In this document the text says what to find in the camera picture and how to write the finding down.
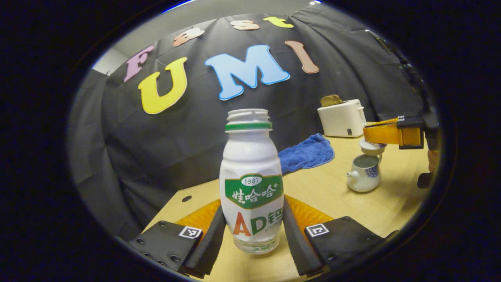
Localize brown toast slices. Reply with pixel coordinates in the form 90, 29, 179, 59
320, 94, 344, 107

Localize white toaster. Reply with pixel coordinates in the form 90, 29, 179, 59
317, 99, 367, 137

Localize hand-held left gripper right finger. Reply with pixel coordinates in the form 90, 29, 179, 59
283, 196, 386, 277

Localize white teacup lid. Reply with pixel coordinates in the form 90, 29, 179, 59
359, 139, 387, 156

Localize white green-label water bottle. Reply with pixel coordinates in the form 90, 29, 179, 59
219, 109, 284, 254

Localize blue towel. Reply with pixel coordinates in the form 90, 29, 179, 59
278, 133, 335, 175

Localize white blue-patterned teacup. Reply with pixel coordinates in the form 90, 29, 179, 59
347, 154, 382, 193

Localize black backdrop cloth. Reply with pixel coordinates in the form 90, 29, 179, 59
68, 4, 427, 241

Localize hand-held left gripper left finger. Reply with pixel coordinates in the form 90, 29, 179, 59
129, 199, 227, 277

